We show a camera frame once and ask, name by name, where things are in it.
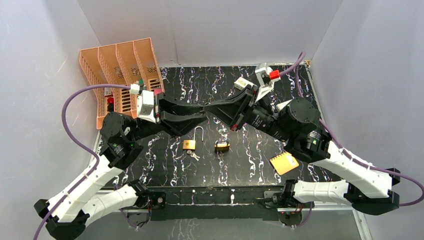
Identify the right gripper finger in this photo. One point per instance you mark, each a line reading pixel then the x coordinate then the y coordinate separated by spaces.
pixel 235 103
pixel 229 114

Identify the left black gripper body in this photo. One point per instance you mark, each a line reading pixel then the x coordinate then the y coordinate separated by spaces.
pixel 158 110

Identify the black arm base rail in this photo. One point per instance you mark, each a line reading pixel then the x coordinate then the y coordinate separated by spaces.
pixel 169 203

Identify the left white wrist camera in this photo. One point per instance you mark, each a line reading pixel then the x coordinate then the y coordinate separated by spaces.
pixel 145 103

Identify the brass padlock long shackle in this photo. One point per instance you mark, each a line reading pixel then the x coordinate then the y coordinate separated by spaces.
pixel 190 144

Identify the orange spiral notebook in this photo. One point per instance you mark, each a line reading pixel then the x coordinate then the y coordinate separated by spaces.
pixel 284 163

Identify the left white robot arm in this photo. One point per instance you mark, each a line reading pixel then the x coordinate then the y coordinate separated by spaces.
pixel 67 214

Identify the orange plastic file organizer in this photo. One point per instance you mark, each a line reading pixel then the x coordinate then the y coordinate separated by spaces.
pixel 124 63

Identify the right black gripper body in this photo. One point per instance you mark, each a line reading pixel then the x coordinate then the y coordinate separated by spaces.
pixel 263 120

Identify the silver key bunch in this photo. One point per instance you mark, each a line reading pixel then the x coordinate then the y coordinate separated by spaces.
pixel 192 154

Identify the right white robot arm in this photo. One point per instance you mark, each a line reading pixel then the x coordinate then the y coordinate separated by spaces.
pixel 296 122

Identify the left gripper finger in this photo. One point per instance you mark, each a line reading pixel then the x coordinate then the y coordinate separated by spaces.
pixel 180 125
pixel 177 107

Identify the pink eraser in organizer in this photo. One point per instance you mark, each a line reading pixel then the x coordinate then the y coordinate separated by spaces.
pixel 157 91

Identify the red black item in organizer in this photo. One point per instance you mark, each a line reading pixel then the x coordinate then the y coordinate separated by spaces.
pixel 110 104

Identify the white green small box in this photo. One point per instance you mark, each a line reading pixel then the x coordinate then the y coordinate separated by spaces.
pixel 241 83

